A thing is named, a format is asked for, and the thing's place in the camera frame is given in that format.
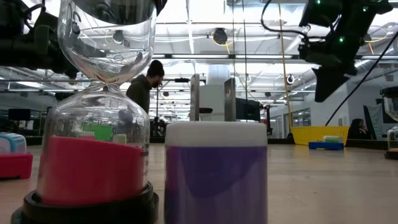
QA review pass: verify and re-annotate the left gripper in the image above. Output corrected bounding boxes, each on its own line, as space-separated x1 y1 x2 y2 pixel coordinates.
46 46 80 79

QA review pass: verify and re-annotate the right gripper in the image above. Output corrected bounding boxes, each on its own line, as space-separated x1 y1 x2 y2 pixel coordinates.
298 40 358 103

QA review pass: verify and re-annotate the teal small box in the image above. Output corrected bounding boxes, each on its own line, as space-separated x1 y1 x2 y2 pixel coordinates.
322 135 343 144

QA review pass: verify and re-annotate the blue small box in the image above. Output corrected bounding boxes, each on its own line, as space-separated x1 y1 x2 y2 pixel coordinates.
308 141 345 151

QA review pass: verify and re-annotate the blue white charger plug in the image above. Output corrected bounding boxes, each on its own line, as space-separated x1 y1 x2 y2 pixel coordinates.
0 132 27 156

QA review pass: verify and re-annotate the green white charger plug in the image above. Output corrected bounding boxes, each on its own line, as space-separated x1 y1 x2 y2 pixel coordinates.
112 133 127 145

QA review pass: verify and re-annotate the red small box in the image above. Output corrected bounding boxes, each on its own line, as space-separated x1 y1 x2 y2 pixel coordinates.
0 152 34 180

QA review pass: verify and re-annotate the yellow plastic basket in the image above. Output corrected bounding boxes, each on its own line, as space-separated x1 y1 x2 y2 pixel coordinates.
290 125 351 146

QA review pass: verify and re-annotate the person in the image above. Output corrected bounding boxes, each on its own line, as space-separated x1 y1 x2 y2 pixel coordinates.
126 59 165 115
346 118 373 140

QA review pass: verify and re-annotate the green plastic basket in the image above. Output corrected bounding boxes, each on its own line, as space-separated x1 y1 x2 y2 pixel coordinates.
83 123 114 142

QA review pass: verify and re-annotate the black monitor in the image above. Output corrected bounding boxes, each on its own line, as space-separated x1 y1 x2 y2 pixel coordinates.
235 98 262 122

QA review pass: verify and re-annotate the black round cap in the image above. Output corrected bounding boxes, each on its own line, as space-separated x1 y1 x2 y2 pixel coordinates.
11 0 160 224

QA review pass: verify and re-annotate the black ceiling fixture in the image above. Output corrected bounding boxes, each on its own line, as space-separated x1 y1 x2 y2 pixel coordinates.
212 27 229 45

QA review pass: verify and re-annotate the purple white charger plug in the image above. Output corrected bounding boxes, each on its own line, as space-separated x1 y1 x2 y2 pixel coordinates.
164 73 269 224

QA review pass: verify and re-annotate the black cable over basket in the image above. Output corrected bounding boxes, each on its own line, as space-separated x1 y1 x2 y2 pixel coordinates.
325 30 398 127

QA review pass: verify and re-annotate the yellow cord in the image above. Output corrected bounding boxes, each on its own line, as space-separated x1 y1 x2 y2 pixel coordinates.
277 0 294 128

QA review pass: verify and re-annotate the black table frame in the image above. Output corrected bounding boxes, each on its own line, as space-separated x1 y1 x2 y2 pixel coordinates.
0 135 398 150

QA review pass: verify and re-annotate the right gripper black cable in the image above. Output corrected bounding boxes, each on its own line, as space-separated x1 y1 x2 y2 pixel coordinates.
259 0 312 41

